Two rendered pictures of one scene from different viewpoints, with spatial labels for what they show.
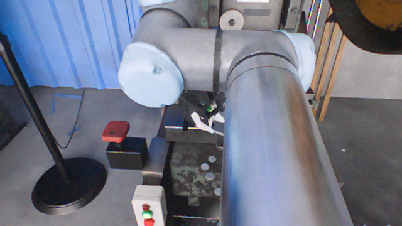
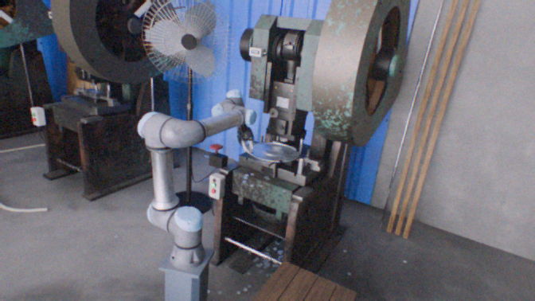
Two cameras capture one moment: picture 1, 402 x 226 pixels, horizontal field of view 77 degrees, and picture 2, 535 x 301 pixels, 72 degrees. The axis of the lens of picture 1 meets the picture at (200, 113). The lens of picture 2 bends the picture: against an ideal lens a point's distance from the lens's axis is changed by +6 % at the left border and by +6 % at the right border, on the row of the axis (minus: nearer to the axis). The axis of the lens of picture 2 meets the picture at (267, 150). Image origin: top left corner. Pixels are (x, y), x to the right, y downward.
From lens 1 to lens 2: 1.45 m
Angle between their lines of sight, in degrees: 27
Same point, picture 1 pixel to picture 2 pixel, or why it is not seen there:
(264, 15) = (287, 113)
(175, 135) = (242, 162)
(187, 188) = (238, 189)
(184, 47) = (226, 107)
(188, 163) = (240, 172)
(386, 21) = not seen: hidden behind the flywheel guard
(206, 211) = (250, 220)
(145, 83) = (216, 111)
